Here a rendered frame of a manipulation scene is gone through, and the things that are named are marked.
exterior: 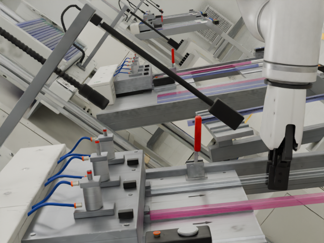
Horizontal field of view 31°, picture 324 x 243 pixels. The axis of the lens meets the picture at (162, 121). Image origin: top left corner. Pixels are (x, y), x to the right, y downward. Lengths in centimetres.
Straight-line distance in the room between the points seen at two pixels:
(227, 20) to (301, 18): 757
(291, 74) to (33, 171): 41
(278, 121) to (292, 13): 16
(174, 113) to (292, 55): 94
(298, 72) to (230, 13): 758
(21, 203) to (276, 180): 41
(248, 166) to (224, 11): 746
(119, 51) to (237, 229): 460
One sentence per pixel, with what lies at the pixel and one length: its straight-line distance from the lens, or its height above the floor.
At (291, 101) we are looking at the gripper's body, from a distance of 89.
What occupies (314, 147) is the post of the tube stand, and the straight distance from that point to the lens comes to 130.
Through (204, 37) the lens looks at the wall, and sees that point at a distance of 843.
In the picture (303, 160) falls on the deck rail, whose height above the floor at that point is 91.
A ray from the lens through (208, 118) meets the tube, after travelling 124.
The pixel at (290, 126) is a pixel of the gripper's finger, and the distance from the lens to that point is 91.
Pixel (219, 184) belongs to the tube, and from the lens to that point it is 95.
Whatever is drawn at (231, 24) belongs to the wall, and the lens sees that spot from 846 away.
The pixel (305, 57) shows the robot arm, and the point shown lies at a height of 105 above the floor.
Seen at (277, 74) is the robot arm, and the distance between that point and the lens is 90.
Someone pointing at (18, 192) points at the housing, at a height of 128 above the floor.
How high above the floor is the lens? 129
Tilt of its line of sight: 8 degrees down
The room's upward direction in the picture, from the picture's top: 55 degrees counter-clockwise
